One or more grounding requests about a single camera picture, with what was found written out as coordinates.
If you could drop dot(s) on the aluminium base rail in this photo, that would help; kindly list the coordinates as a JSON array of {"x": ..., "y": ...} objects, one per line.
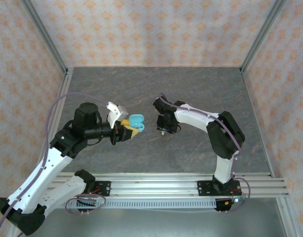
[{"x": 154, "y": 187}]

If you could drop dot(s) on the blue earbud charging case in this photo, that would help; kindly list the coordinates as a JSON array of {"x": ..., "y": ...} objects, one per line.
[{"x": 137, "y": 119}]

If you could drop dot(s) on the aluminium frame rail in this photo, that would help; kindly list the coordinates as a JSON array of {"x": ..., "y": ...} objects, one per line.
[{"x": 289, "y": 217}]

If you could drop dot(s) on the wide aluminium side rail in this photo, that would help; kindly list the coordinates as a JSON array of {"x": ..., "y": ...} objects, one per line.
[{"x": 64, "y": 86}]

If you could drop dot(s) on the grey metal sheet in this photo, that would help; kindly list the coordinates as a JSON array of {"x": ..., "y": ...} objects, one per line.
[{"x": 151, "y": 224}]

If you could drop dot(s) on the thin aluminium side rail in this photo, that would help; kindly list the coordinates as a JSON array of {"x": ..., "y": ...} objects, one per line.
[{"x": 256, "y": 118}]

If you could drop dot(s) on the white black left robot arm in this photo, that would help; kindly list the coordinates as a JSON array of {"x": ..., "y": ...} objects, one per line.
[{"x": 43, "y": 177}]

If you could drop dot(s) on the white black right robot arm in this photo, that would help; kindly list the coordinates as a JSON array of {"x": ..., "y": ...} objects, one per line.
[{"x": 223, "y": 133}]

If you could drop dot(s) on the aluminium frame post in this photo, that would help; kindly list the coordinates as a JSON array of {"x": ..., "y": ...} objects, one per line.
[
  {"x": 261, "y": 34},
  {"x": 43, "y": 34}
]

